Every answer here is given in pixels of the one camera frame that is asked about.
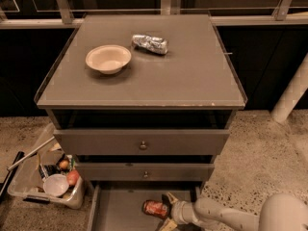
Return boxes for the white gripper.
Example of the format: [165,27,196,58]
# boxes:
[159,192,195,231]

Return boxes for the red coke can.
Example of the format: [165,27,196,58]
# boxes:
[142,200,169,219]

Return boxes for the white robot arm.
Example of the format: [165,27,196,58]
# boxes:
[159,192,308,231]

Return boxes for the bottom open grey drawer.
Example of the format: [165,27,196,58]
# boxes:
[87,182,200,231]

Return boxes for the middle grey drawer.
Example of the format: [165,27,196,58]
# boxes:
[75,163,215,182]

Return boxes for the grey drawer cabinet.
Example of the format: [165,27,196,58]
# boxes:
[34,13,248,231]

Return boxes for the top grey drawer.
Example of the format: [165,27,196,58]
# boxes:
[54,129,229,156]

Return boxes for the red apple in bin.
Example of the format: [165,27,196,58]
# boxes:
[66,169,80,186]

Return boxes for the orange fruit in bin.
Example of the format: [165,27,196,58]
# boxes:
[59,160,69,170]

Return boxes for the white bowl in bin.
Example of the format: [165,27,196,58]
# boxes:
[43,174,69,197]

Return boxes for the dark packet in bin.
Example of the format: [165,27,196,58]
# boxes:
[38,165,61,181]

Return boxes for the clear plastic storage bin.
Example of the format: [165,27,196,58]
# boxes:
[7,122,87,210]

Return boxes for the white paper bowl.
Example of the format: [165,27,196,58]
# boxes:
[85,45,132,74]

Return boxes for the silver foil chip bag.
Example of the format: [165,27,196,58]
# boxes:
[132,34,168,55]

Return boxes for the white diagonal post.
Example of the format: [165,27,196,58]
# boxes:
[270,53,308,123]

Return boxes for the metal window rail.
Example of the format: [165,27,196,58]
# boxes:
[0,0,308,29]

